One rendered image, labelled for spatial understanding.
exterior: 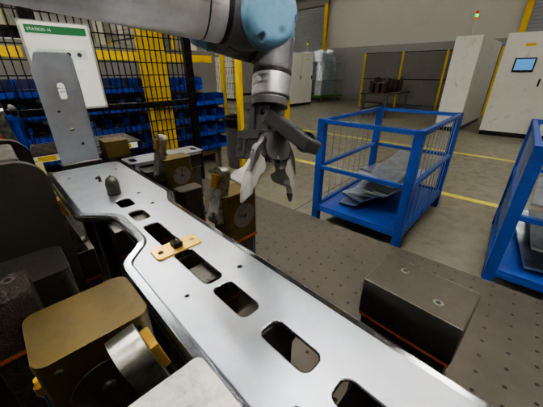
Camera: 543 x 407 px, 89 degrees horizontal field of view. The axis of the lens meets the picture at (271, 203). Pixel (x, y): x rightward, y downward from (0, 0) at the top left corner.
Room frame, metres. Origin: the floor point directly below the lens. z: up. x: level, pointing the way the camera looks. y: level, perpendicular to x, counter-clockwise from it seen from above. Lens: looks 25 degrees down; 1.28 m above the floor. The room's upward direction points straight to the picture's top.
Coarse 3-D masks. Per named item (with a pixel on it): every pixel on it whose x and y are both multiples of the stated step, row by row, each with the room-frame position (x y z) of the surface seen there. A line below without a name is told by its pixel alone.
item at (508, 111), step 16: (528, 32) 6.27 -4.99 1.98; (512, 48) 6.37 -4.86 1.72; (528, 48) 6.21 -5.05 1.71; (512, 64) 6.32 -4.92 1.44; (528, 64) 6.13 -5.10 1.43; (496, 80) 6.44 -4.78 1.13; (512, 80) 6.26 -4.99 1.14; (528, 80) 6.10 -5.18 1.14; (496, 96) 6.38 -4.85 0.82; (512, 96) 6.20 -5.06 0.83; (528, 96) 6.04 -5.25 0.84; (496, 112) 6.32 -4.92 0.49; (512, 112) 6.14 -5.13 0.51; (528, 112) 5.98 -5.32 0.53; (480, 128) 6.45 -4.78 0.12; (496, 128) 6.26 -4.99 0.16; (512, 128) 6.08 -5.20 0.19
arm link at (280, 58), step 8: (288, 40) 0.58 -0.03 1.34; (280, 48) 0.57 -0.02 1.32; (288, 48) 0.58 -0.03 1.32; (256, 56) 0.56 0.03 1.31; (264, 56) 0.56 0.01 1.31; (272, 56) 0.56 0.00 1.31; (280, 56) 0.56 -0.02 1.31; (288, 56) 0.58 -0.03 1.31; (256, 64) 0.57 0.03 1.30; (264, 64) 0.56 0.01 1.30; (272, 64) 0.56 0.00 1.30; (280, 64) 0.56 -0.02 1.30; (288, 64) 0.57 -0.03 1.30; (288, 72) 0.57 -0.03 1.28
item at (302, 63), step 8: (296, 56) 12.31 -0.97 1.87; (304, 56) 12.72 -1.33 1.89; (312, 56) 13.16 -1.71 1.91; (296, 64) 12.32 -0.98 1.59; (304, 64) 12.74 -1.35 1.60; (312, 64) 13.18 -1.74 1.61; (296, 72) 12.33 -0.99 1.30; (304, 72) 12.76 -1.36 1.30; (312, 72) 13.21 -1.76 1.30; (296, 80) 12.35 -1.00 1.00; (304, 80) 12.78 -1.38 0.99; (296, 88) 12.36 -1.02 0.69; (304, 88) 12.80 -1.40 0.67; (296, 96) 12.38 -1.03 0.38; (304, 96) 12.82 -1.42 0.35; (296, 104) 12.44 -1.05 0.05; (304, 104) 12.89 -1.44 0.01
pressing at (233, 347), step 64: (64, 192) 0.66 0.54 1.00; (128, 192) 0.67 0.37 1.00; (128, 256) 0.38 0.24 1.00; (256, 256) 0.39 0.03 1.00; (192, 320) 0.25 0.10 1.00; (256, 320) 0.25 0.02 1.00; (320, 320) 0.25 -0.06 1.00; (256, 384) 0.17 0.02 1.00; (320, 384) 0.17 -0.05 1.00; (384, 384) 0.17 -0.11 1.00; (448, 384) 0.18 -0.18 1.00
